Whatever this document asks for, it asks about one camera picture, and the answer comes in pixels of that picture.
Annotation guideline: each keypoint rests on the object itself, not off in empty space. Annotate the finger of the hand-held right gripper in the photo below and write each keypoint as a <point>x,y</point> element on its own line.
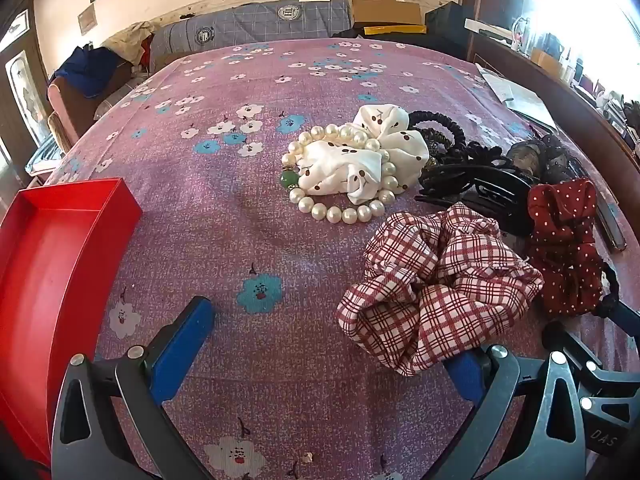
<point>625,317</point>
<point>600,390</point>

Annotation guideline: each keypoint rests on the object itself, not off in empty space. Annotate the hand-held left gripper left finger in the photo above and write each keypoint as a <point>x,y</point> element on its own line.
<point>175,355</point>

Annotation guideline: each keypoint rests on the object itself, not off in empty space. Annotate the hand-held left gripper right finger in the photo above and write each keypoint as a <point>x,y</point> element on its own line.
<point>465,377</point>

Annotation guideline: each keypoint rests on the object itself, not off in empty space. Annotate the red plaid scrunchie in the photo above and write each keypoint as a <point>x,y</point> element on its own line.
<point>440,285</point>

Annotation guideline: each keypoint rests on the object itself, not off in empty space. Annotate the dark red polka dot scrunchie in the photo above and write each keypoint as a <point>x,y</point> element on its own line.
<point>565,240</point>

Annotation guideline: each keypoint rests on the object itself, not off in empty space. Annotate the red box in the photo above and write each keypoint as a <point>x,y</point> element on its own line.
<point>55,260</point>

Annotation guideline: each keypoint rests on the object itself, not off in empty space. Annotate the dark mesh scrunchie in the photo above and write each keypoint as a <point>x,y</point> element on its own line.
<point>550,157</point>

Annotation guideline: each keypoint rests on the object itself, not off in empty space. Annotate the black hair claw clip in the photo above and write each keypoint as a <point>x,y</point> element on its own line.
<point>480,190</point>

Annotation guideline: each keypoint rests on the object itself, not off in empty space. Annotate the white dotted scrunchie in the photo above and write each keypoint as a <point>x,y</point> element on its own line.
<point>370,160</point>

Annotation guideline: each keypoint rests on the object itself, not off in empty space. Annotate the dark metal bar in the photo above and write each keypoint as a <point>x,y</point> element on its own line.
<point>612,227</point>

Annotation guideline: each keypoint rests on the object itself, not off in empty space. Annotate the pink floral bedsheet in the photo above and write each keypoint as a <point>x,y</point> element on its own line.
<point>225,220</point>

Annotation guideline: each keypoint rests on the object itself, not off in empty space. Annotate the wooden headboard ledge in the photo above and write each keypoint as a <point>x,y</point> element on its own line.
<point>565,95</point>

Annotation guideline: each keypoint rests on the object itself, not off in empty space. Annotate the white papers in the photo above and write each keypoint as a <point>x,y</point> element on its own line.
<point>520,97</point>

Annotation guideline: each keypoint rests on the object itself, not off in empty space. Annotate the brown armchair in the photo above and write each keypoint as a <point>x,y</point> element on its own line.
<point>70,110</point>

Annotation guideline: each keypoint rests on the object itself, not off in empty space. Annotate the blue clothing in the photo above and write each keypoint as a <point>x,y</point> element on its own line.
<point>90,70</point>

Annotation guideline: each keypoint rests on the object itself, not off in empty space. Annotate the wooden glass door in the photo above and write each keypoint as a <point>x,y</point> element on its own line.
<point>20,100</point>

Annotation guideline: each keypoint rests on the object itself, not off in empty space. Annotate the beige clothes pile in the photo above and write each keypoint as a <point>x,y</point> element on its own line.
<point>131,40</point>

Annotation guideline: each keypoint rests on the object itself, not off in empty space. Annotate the blue plaid folded quilt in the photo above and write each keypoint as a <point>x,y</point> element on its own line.
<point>240,22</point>

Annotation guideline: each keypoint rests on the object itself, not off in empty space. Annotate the dark blue box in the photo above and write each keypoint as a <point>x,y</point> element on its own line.
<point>450,25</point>

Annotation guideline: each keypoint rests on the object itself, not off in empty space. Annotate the yellow flat box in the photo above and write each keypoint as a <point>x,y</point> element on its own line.
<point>395,29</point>

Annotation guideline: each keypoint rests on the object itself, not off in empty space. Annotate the brown cardboard box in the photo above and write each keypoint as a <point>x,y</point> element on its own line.
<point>382,10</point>

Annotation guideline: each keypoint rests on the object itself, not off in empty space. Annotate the small wall plaque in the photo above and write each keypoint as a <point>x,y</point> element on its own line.
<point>87,19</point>

